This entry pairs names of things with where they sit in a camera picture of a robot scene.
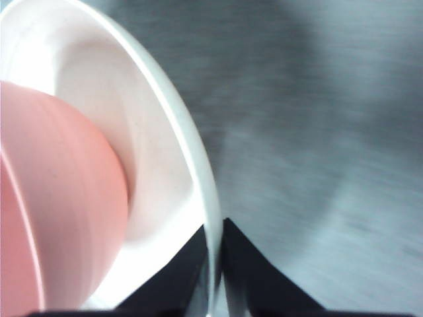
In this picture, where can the white round plate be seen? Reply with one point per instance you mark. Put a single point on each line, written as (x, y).
(138, 115)

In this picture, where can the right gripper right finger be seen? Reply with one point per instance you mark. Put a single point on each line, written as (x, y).
(257, 280)

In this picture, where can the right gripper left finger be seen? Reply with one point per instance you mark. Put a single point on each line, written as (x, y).
(165, 287)

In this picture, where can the red ribbed bowl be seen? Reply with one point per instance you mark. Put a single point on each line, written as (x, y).
(59, 181)

